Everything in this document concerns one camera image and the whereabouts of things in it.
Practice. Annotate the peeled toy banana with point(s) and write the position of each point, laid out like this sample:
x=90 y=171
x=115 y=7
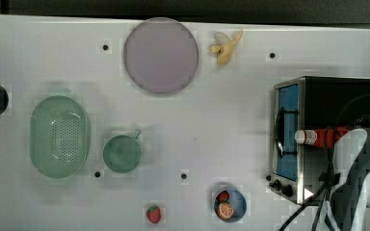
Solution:
x=225 y=46

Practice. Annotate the green oval colander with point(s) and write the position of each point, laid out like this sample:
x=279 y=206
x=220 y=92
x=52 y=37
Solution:
x=59 y=137

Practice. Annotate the toy orange slice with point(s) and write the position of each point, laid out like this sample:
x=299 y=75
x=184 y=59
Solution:
x=225 y=210

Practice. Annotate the green measuring cup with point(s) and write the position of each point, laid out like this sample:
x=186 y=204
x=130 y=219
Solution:
x=123 y=153

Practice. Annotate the toy strawberry on table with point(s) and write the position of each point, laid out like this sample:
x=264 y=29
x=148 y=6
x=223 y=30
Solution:
x=153 y=214

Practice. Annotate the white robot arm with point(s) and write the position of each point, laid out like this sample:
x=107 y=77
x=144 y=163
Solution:
x=350 y=197

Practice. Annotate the blue bowl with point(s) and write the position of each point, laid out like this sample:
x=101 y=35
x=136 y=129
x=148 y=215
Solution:
x=237 y=200

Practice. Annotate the toy strawberry in bowl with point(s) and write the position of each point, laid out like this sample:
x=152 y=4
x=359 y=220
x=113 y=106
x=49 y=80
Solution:
x=223 y=196

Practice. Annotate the purple round plate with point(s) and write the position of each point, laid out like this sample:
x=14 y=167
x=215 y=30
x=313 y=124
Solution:
x=161 y=55

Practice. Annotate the black toaster oven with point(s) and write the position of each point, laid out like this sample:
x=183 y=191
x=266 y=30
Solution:
x=310 y=114

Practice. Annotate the red ketchup bottle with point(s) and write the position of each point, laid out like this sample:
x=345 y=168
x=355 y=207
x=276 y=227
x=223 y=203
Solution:
x=320 y=137

